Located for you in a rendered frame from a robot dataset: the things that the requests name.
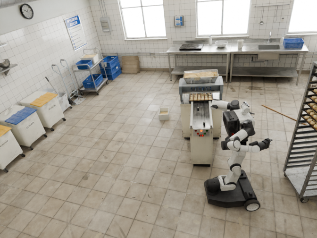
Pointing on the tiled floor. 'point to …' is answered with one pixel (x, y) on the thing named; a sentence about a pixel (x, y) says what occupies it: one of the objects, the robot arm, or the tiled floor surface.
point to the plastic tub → (163, 114)
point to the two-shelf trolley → (91, 75)
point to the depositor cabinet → (186, 111)
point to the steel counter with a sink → (270, 50)
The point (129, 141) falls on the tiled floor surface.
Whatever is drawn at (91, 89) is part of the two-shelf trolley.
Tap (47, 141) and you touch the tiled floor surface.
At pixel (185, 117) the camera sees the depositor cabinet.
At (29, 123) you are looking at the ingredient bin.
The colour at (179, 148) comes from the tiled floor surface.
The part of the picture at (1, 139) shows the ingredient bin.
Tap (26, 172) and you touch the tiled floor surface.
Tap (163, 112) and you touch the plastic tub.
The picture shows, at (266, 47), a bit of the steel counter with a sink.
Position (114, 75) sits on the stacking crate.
